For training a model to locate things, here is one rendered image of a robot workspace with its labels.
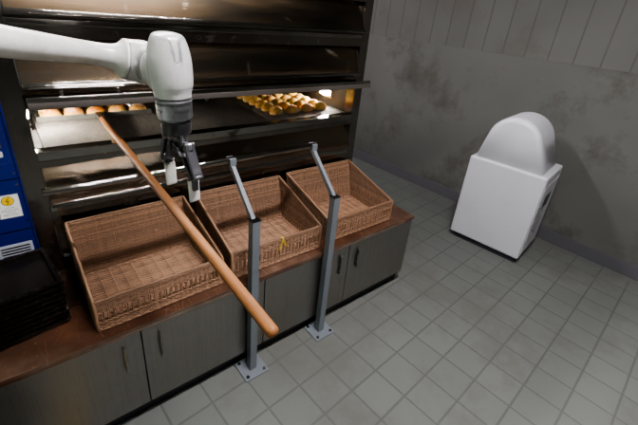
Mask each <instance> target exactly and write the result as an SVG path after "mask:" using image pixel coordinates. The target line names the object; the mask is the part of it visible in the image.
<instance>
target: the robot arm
mask: <svg viewBox="0 0 638 425"><path fill-rule="evenodd" d="M0 58H8V59H19V60H33V61H50V62H66V63H81V64H89V65H98V66H102V67H106V68H109V69H111V70H113V71H115V72H116V73H117V74H118V76H119V77H120V78H121V79H125V80H128V81H131V82H134V83H140V84H143V85H145V84H148V85H149V87H150V88H151V89H152V90H153V93H154V97H155V104H156V111H157V118H158V119H159V120H160V126H161V134H162V140H161V147H160V154H159V157H160V158H163V162H165V163H164V169H165V176H166V184H167V185H171V184H175V183H177V173H176V164H175V161H173V160H175V159H174V157H175V154H176V153H177V154H178V157H179V158H181V160H182V163H183V165H184V168H185V170H186V172H187V175H188V176H189V178H188V179H187V181H188V192H189V201H190V202H195V201H198V200H200V192H199V179H202V178H203V174H202V172H201V169H200V165H199V162H198V159H197V153H196V149H195V144H194V143H193V142H188V139H187V136H188V135H190V134H191V132H192V126H191V118H192V117H193V105H192V101H193V100H192V89H193V85H194V76H193V65H192V58H191V54H190V50H189V47H188V45H187V43H186V40H185V38H184V37H183V36H182V35H180V34H178V33H175V32H172V31H155V32H152V33H151V34H150V36H149V39H148V42H146V41H143V40H133V39H124V38H122V39H120V40H119V42H118V43H115V44H105V43H97V42H91V41H86V40H80V39H74V38H69V37H65V36H60V35H55V34H50V33H44V32H40V31H35V30H30V29H25V28H16V27H11V26H6V25H1V24H0ZM164 153H165V154H164Z"/></svg>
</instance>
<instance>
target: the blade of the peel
mask: <svg viewBox="0 0 638 425"><path fill-rule="evenodd" d="M145 107H146V109H141V110H127V111H115V112H108V111H107V112H103V114H104V115H105V117H106V118H107V117H119V116H131V115H142V114H152V111H151V108H149V107H147V106H146V105H145ZM60 110H61V109H60ZM33 112H34V115H35V118H36V120H37V123H38V122H50V121H61V120H84V119H96V116H95V113H90V114H86V112H85V114H77V115H64V113H63V112H62V110H61V112H62V114H63V115H62V116H51V117H40V115H39V114H38V110H33Z"/></svg>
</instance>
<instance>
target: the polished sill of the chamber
mask: <svg viewBox="0 0 638 425"><path fill-rule="evenodd" d="M350 118H351V115H350V114H349V113H337V114H329V115H321V116H313V117H304V118H297V119H288V120H273V121H265V122H257V123H249V124H240V125H233V126H224V127H217V128H208V129H200V130H192V132H191V134H190V135H188V136H187V139H188V141H195V140H202V139H215V138H222V137H229V136H236V135H244V134H250V133H257V132H265V131H271V130H279V129H286V128H292V127H300V126H307V125H314V124H321V123H328V122H336V121H342V120H350ZM123 140H124V142H125V143H126V144H127V145H128V146H129V148H130V149H139V148H145V147H152V146H160V145H161V140H162V134H159V135H152V136H143V137H135V138H127V139H123ZM35 151H36V155H37V158H38V161H39V162H40V161H48V160H54V159H61V158H69V157H82V156H89V155H96V154H103V153H110V152H117V151H122V148H121V147H120V146H119V145H118V143H117V142H116V141H115V140H114V139H111V140H104V141H95V142H88V143H79V144H71V145H63V146H55V147H47V148H39V149H35Z"/></svg>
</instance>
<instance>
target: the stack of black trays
mask: <svg viewBox="0 0 638 425"><path fill-rule="evenodd" d="M66 296H67V295H66V289H65V284H64V281H63V279H62V277H61V276H60V274H59V272H58V271H57V269H56V268H55V267H54V265H53V264H52V262H51V261H50V259H49V257H48V255H47V253H46V252H45V250H44V249H43V248H39V249H34V250H31V251H27V252H24V253H21V254H17V255H14V256H11V257H9V258H5V259H2V260H0V351H2V350H4V349H7V348H9V347H11V346H14V345H15V344H17V343H20V342H23V341H25V340H28V339H30V338H32V337H35V336H37V335H39V334H41V333H44V332H46V331H48V330H50V329H52V328H54V327H56V326H59V325H61V324H63V323H67V322H69V319H71V318H72V317H71V315H70V312H69V309H70V307H69V306H68V304H67V302H66V301H67V298H66Z"/></svg>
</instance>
